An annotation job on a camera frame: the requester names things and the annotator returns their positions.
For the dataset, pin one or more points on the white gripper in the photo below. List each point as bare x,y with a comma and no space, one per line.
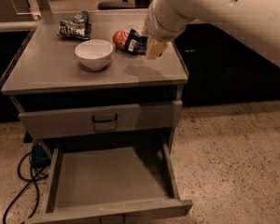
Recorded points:
154,27

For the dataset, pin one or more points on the red soda can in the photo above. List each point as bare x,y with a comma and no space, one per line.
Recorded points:
120,39

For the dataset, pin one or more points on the closed grey top drawer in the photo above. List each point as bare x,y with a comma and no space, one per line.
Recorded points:
101,119

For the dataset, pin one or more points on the open grey middle drawer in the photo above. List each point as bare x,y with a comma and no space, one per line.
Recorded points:
113,183

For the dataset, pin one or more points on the blue power box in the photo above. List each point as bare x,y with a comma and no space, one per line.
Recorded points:
38,157

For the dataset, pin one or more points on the dark blue rxbar wrapper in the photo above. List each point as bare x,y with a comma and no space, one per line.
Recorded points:
135,44

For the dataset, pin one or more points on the blue chip bag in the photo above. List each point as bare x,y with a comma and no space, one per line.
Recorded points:
78,26

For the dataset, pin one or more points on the grey drawer cabinet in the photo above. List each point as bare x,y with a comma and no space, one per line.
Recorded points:
49,76

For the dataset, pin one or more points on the dark low cabinet wall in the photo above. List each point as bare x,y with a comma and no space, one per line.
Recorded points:
222,70

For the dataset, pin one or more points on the white ceramic bowl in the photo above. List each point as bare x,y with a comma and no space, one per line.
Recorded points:
95,54

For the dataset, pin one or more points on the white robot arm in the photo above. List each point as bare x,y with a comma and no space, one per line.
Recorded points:
254,23

